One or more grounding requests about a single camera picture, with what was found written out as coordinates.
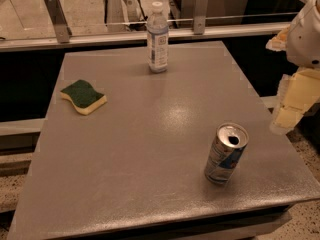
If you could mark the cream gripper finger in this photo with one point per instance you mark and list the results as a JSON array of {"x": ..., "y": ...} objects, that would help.
[
  {"x": 278, "y": 42},
  {"x": 295, "y": 96}
]

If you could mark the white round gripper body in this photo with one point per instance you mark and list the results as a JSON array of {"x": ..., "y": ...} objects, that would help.
[{"x": 306, "y": 37}]

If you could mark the green and yellow sponge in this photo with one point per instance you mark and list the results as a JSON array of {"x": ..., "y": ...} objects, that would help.
[{"x": 83, "y": 97}]

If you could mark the silver blue drink can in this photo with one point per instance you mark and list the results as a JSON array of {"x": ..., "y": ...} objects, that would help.
[{"x": 228, "y": 145}]

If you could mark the clear plastic water bottle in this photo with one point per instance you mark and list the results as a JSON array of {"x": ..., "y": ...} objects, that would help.
[{"x": 157, "y": 39}]

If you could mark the right metal rail bracket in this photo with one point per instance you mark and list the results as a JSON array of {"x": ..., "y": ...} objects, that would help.
[{"x": 199, "y": 16}]

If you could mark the metal rail bracket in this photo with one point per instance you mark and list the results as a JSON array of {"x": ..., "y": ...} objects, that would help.
[
  {"x": 59, "y": 22},
  {"x": 199, "y": 16}
]

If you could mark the left metal rail bracket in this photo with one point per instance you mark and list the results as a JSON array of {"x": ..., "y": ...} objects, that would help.
[{"x": 59, "y": 22}]

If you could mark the horizontal metal rail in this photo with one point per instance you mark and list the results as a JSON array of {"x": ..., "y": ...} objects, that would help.
[{"x": 139, "y": 37}]

